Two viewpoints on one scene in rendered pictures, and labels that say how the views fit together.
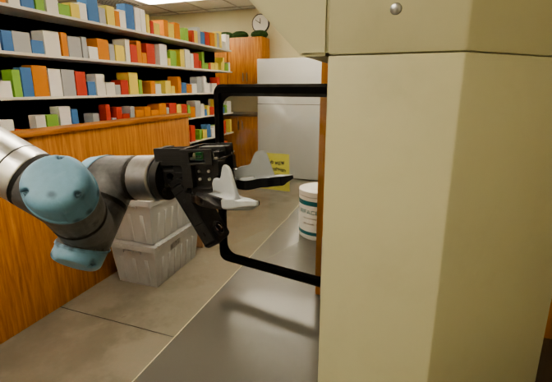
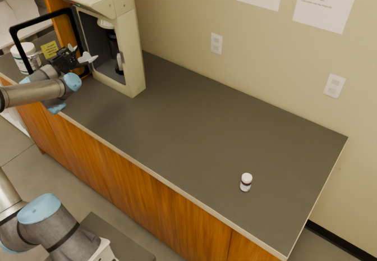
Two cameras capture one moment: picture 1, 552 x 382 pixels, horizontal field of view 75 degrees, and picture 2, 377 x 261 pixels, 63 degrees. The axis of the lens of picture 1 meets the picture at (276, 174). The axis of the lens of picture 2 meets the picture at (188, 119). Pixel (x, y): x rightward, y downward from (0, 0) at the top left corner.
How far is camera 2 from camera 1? 132 cm
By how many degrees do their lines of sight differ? 68
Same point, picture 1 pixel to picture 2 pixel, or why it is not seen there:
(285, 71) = not seen: outside the picture
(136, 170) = (51, 72)
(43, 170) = (72, 78)
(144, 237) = not seen: outside the picture
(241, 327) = (79, 102)
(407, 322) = (137, 56)
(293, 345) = (96, 93)
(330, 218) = (123, 47)
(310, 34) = (113, 15)
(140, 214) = not seen: outside the picture
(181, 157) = (66, 58)
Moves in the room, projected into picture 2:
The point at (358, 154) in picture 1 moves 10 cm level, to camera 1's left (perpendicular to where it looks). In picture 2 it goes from (124, 32) to (115, 44)
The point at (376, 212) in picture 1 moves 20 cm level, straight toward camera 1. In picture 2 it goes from (129, 41) to (162, 53)
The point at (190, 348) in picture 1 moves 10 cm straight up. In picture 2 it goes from (80, 115) to (75, 100)
